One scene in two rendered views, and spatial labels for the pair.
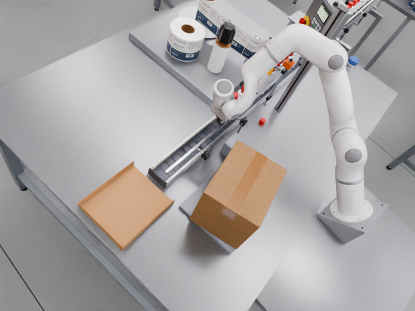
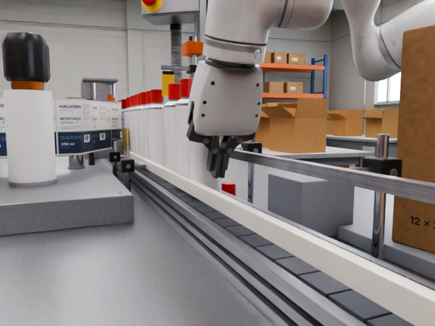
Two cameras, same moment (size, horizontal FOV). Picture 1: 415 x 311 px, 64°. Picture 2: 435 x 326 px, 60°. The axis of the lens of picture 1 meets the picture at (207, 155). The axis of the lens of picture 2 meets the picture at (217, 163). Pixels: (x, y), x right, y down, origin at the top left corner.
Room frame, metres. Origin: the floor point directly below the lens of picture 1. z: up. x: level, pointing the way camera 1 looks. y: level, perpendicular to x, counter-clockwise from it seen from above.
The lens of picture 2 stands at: (0.70, 0.40, 1.01)
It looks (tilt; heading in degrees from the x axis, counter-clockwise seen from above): 7 degrees down; 318
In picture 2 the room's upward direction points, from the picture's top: straight up
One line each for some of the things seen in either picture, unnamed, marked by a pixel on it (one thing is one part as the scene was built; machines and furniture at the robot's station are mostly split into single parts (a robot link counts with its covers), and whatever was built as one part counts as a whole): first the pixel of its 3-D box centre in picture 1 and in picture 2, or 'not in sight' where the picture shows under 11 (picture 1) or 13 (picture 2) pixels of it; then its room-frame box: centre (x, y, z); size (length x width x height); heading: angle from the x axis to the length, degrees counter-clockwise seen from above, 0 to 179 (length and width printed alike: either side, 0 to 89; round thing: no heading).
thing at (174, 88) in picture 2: not in sight; (176, 132); (1.35, -0.06, 0.98); 0.05 x 0.05 x 0.20
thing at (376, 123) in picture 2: not in sight; (380, 123); (2.89, -4.39, 0.97); 0.44 x 0.42 x 0.37; 61
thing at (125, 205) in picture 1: (128, 202); not in sight; (0.56, 0.22, 0.85); 0.30 x 0.26 x 0.04; 160
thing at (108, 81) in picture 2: (301, 19); (99, 81); (1.93, -0.16, 1.14); 0.14 x 0.11 x 0.01; 160
